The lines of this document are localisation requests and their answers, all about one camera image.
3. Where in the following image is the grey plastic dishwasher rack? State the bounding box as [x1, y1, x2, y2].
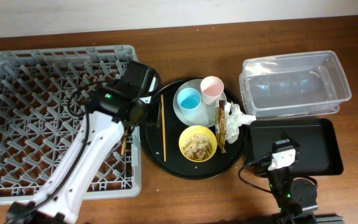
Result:
[0, 45, 137, 205]

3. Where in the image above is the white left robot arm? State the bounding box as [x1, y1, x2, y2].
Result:
[6, 60, 161, 223]

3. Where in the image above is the pink plastic cup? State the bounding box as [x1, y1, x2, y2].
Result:
[200, 76, 224, 105]

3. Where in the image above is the food scraps pile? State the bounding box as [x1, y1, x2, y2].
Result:
[183, 133, 213, 161]

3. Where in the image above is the grey round plate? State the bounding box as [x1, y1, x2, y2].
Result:
[173, 79, 227, 128]

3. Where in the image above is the yellow plastic bowl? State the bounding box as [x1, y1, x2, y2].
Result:
[178, 126, 217, 162]

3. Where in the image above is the brown Nescafe Gold sachet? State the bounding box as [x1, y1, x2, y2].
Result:
[215, 100, 226, 154]

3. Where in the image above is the white tissue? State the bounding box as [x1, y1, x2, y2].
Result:
[224, 102, 256, 144]

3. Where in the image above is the light blue plastic cup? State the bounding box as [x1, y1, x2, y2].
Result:
[177, 88, 201, 116]

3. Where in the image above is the black round tray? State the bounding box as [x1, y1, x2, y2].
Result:
[140, 79, 247, 180]

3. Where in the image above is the black rectangular tray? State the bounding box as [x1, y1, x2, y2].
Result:
[245, 118, 344, 177]

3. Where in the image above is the clear plastic bin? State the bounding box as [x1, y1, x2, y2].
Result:
[239, 50, 352, 119]

